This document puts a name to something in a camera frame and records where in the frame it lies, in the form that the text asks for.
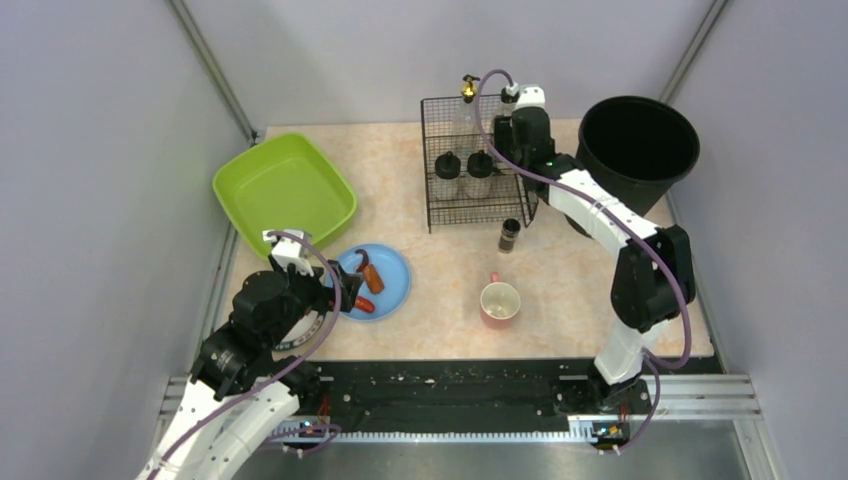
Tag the small dark spice bottle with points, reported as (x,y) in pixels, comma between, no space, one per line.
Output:
(509,234)

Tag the brown sauce bottle black cap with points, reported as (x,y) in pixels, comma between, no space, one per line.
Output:
(502,112)

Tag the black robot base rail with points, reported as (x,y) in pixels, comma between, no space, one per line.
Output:
(468,396)

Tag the clear bottle gold pump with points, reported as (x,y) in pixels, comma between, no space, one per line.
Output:
(464,128)

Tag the pink mug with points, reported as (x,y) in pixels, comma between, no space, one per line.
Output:
(499,303)

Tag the orange sausage piece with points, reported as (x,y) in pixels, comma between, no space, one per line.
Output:
(373,279)

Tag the black trash bin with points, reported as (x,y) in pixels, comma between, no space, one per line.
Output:
(636,148)

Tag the red sausage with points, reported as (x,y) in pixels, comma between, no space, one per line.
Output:
(365,305)

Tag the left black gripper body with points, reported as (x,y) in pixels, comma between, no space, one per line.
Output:
(345,285)

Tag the dark red chili pepper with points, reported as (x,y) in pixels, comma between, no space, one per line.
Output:
(364,260)

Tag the green plastic tub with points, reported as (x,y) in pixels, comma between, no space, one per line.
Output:
(286,182)

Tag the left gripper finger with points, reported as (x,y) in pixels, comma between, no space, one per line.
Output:
(345,304)
(351,281)

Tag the clear jar black lid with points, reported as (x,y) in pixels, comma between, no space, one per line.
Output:
(447,172)
(479,172)

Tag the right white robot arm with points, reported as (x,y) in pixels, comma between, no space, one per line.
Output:
(653,281)

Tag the blue plate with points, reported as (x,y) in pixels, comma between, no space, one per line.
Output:
(393,270)

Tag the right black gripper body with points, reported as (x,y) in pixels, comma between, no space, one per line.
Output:
(505,132)

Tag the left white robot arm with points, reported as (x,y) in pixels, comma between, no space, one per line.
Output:
(237,393)

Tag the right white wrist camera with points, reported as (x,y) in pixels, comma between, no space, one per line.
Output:
(525,96)

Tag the white green rimmed plate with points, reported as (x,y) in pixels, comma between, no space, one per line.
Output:
(304,330)

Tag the black wire basket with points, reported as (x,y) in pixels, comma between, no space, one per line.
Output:
(508,197)

